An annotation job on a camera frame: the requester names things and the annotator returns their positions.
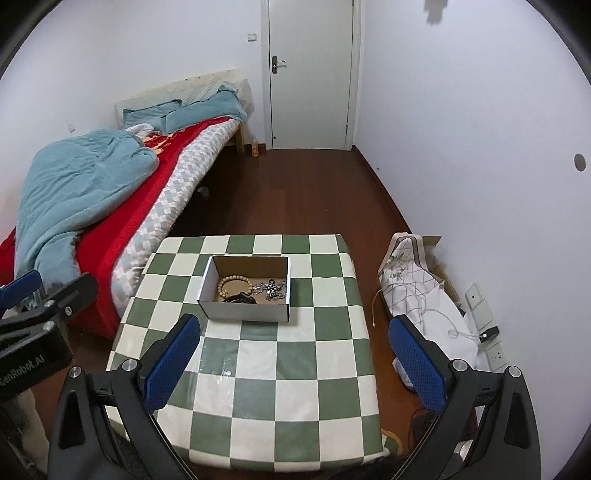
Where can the teal pillow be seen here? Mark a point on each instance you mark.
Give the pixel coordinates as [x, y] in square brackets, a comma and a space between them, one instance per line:
[174, 115]

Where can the green white checkered tablecloth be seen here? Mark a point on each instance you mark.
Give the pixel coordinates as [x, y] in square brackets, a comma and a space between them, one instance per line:
[298, 396]

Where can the white cardboard box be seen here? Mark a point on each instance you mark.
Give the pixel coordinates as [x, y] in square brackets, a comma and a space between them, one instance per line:
[226, 290]

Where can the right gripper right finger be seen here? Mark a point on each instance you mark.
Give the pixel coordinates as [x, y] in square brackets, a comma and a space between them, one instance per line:
[484, 427]

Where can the white patterned fabric bag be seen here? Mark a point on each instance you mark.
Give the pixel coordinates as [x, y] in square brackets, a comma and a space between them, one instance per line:
[410, 288]

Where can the cream headboard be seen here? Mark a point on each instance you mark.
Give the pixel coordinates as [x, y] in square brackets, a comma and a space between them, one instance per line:
[190, 90]

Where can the argyle patterned mattress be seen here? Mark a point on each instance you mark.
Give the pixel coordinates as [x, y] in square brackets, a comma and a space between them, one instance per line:
[192, 163]

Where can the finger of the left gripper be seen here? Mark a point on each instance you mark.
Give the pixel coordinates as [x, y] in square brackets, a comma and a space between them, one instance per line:
[16, 291]

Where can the white door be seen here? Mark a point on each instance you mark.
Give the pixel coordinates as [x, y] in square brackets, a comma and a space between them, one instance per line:
[311, 73]

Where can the teal blue duvet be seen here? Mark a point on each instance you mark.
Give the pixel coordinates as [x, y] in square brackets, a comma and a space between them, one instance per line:
[72, 184]

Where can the black charger plug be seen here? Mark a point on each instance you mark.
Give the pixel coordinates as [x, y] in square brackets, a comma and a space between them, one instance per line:
[489, 334]

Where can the red bed sheet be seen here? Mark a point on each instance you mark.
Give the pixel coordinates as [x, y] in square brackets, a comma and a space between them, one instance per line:
[99, 246]

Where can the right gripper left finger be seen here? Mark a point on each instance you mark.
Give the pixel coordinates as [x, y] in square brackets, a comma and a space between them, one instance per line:
[104, 426]

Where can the silver chain jewelry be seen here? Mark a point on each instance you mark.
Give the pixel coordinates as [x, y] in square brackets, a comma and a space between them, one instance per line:
[272, 290]

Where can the white wall socket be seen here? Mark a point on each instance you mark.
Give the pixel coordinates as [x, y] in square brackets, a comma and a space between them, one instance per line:
[482, 316]

